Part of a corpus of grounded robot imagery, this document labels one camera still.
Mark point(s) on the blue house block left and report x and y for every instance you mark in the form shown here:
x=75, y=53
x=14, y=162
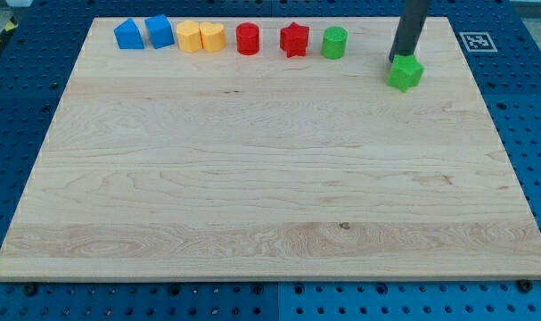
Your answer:
x=128, y=36

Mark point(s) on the green star block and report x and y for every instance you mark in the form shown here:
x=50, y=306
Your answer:
x=405, y=72

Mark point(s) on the red cylinder block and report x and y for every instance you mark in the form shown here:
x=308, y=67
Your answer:
x=247, y=38

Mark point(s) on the black screw front left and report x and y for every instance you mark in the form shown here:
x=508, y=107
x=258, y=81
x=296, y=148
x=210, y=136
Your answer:
x=30, y=290

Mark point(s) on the green cylinder block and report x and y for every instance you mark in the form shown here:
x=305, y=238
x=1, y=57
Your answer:
x=334, y=42

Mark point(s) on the red star block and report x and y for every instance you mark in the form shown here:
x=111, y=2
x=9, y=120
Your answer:
x=294, y=40

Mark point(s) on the black screw front right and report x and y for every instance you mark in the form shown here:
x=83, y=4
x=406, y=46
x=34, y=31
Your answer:
x=524, y=285

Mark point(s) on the yellow heart block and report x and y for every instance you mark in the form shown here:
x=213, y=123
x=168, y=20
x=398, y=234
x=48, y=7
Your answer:
x=213, y=36

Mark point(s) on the blue house block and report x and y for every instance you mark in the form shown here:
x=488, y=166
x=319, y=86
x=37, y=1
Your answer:
x=128, y=36
x=160, y=31

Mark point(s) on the black screw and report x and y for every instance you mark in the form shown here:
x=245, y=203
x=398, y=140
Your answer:
x=524, y=285
x=30, y=290

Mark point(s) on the blue house block right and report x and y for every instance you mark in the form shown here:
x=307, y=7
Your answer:
x=160, y=31

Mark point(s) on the white fiducial marker tag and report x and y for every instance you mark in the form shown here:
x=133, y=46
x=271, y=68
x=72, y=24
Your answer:
x=478, y=42

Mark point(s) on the yellow hexagon block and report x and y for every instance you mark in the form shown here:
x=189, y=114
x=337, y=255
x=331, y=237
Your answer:
x=189, y=36

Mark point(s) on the wooden board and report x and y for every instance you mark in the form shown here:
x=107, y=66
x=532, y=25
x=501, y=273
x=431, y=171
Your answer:
x=165, y=166

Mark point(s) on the dark grey robot pusher rod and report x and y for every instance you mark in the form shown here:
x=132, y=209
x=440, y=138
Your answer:
x=409, y=28

